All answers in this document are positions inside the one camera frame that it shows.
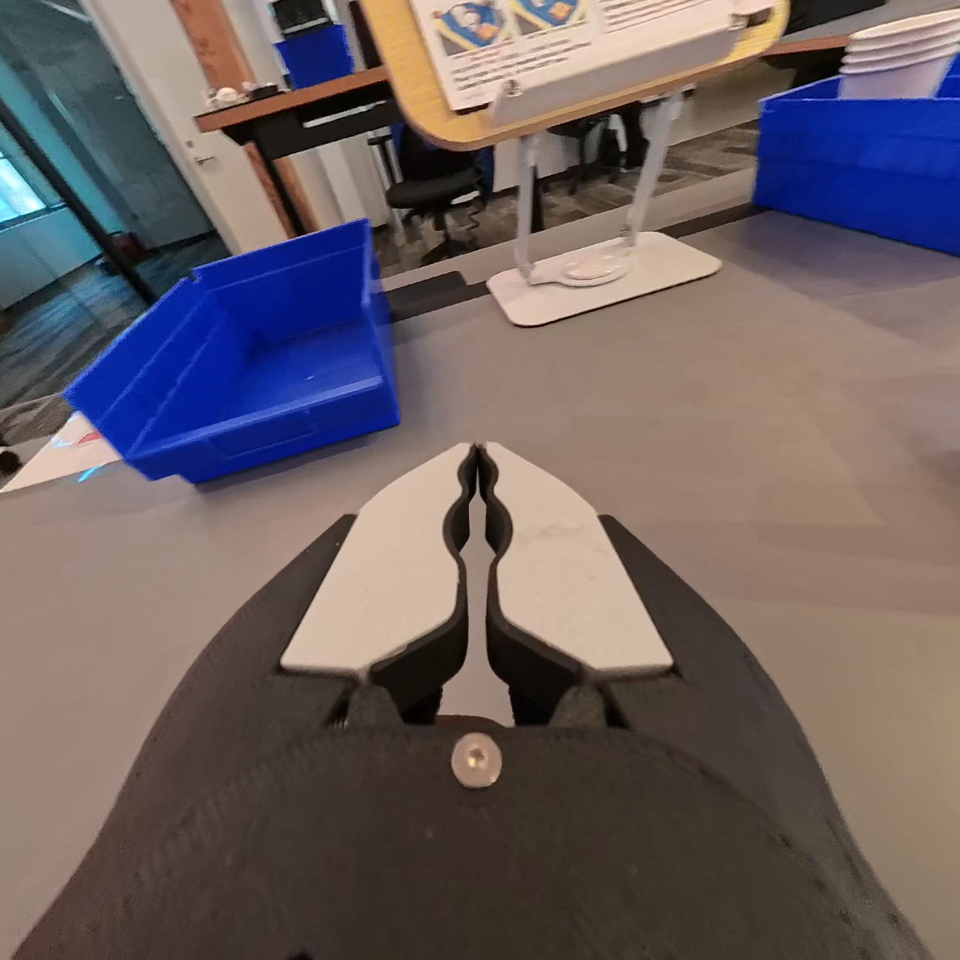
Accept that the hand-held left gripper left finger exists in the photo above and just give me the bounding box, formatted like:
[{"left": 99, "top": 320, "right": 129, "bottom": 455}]
[{"left": 280, "top": 441, "right": 480, "bottom": 726}]

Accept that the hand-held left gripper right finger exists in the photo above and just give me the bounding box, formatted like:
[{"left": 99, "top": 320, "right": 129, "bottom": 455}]
[{"left": 478, "top": 441, "right": 675, "bottom": 726}]

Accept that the blue plastic bin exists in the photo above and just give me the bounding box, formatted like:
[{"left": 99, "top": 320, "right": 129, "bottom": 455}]
[
  {"left": 752, "top": 56, "right": 960, "bottom": 258},
  {"left": 63, "top": 217, "right": 400, "bottom": 485}
]

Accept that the grey desk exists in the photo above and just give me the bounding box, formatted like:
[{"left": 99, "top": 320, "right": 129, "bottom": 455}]
[{"left": 0, "top": 187, "right": 960, "bottom": 954}]

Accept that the brown-top side desk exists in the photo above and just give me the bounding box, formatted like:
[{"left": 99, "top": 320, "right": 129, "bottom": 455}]
[{"left": 195, "top": 67, "right": 402, "bottom": 234}]

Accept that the black tape patch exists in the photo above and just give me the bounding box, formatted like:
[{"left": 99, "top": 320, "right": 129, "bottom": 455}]
[{"left": 386, "top": 271, "right": 489, "bottom": 322}]

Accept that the instruction board on stand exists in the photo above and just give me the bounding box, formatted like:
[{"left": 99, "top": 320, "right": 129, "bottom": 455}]
[{"left": 358, "top": 0, "right": 792, "bottom": 327}]

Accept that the laminated sheet with red label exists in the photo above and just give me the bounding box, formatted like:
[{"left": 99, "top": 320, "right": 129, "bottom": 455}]
[{"left": 0, "top": 410, "right": 125, "bottom": 495}]

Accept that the black office chair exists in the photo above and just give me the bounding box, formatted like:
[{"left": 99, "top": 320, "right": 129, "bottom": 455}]
[{"left": 371, "top": 120, "right": 489, "bottom": 260}]

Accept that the small blue storage bin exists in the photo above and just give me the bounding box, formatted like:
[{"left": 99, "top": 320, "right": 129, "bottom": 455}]
[{"left": 273, "top": 22, "right": 355, "bottom": 91}]

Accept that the printed instruction sheet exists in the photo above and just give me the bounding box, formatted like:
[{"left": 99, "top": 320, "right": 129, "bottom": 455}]
[{"left": 408, "top": 0, "right": 740, "bottom": 114}]

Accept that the white paper cup green stripe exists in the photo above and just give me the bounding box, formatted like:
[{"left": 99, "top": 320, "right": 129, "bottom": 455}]
[{"left": 837, "top": 52, "right": 960, "bottom": 100}]

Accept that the wooden post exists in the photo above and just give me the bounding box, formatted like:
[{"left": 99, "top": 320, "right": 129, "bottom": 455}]
[{"left": 171, "top": 0, "right": 316, "bottom": 237}]

